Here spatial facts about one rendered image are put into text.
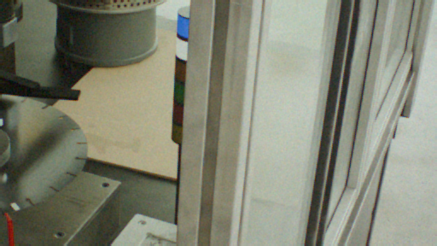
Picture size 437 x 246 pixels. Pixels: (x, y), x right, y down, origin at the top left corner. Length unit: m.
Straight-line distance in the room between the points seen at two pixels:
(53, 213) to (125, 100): 0.55
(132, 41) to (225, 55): 1.29
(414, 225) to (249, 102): 2.23
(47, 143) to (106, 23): 0.65
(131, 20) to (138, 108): 0.22
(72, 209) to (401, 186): 1.88
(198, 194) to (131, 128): 1.01
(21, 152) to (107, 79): 0.66
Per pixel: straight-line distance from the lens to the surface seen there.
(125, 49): 1.84
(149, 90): 1.77
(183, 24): 1.09
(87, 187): 1.29
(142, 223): 1.13
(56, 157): 1.17
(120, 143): 1.58
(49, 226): 1.21
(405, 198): 2.91
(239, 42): 0.56
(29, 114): 1.28
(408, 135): 3.30
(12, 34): 1.37
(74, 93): 1.40
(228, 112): 0.58
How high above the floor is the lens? 1.57
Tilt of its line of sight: 30 degrees down
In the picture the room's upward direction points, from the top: 5 degrees clockwise
